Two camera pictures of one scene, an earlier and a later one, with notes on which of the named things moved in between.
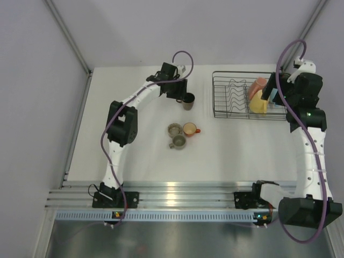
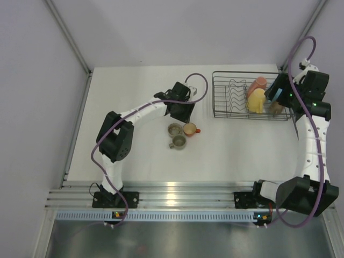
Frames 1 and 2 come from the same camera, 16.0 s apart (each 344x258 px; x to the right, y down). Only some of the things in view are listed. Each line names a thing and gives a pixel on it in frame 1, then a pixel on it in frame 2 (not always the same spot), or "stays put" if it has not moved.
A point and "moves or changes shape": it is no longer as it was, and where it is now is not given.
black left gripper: x=181 y=91 → x=185 y=117
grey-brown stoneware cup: x=179 y=142 stays put
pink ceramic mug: x=258 y=84 stays put
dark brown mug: x=188 y=101 moves or changes shape
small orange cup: x=190 y=129 stays put
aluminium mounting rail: x=154 y=194 stays put
